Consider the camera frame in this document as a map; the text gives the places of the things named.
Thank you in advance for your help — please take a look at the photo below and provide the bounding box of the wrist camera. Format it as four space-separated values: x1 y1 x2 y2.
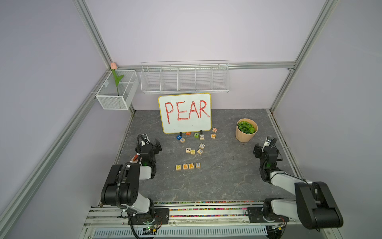
263 136 274 147
140 133 149 143

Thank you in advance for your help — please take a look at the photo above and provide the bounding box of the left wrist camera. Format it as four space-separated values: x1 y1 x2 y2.
140 133 149 143

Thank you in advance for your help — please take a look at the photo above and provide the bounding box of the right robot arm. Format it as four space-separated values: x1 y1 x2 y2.
253 138 344 230

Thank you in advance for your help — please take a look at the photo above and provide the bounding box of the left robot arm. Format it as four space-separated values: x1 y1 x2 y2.
100 134 162 221

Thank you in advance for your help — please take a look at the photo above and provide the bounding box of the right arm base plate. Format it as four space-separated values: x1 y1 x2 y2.
245 206 289 223

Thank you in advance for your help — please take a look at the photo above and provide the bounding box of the tan pot with green plant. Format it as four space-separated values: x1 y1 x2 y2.
235 119 258 143

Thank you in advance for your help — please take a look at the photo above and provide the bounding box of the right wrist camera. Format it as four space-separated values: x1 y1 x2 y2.
263 136 274 147

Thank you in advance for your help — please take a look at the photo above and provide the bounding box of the long white wire shelf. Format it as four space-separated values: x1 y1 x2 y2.
140 60 231 94

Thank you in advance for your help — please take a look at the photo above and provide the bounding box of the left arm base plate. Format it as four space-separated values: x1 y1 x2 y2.
129 208 170 226

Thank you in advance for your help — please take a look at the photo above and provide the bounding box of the whiteboard with red PEAR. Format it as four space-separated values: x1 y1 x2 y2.
158 93 212 134

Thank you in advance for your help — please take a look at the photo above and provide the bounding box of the pink artificial tulip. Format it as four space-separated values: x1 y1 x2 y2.
110 62 124 96

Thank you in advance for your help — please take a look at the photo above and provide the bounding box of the small white wire basket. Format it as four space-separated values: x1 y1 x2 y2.
96 70 139 110

